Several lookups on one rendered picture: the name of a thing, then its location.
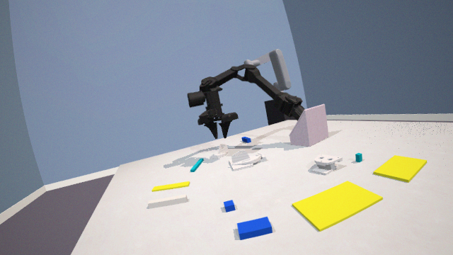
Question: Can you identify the cyan long bar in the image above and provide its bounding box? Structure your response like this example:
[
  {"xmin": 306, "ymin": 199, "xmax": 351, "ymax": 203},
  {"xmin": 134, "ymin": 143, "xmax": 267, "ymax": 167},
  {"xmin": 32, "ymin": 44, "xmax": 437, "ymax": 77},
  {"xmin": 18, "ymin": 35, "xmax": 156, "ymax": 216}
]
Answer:
[{"xmin": 190, "ymin": 158, "xmax": 204, "ymax": 172}]

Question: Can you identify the small cyan block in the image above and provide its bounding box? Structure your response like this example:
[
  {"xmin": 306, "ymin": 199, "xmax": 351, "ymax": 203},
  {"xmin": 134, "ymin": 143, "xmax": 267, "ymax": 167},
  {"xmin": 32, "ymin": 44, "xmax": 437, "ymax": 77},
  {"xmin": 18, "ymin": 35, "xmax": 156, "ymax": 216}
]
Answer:
[{"xmin": 355, "ymin": 153, "xmax": 362, "ymax": 162}]

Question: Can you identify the yellow flat bar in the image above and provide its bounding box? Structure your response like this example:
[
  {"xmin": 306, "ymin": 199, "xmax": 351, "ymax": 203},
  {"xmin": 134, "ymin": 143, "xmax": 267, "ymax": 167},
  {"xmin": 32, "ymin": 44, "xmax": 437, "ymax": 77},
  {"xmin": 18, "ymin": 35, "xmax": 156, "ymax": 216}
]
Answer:
[{"xmin": 151, "ymin": 181, "xmax": 189, "ymax": 192}]

